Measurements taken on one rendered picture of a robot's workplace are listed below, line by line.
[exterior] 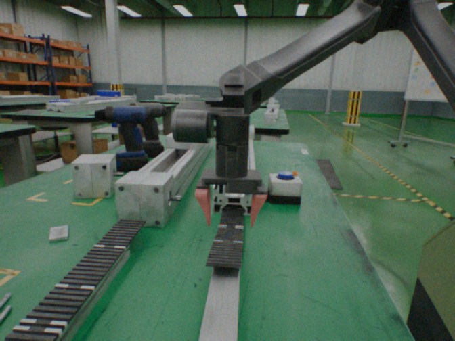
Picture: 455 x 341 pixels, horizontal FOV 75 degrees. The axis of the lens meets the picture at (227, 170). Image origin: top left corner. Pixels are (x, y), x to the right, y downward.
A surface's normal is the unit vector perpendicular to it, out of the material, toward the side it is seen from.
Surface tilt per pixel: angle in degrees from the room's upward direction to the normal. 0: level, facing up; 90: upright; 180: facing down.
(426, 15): 53
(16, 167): 90
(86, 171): 90
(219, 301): 0
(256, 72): 47
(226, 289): 0
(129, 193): 90
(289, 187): 90
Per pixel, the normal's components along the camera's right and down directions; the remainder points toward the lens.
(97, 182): 0.20, 0.27
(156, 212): -0.07, 0.26
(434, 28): -0.13, -0.49
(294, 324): 0.03, -0.96
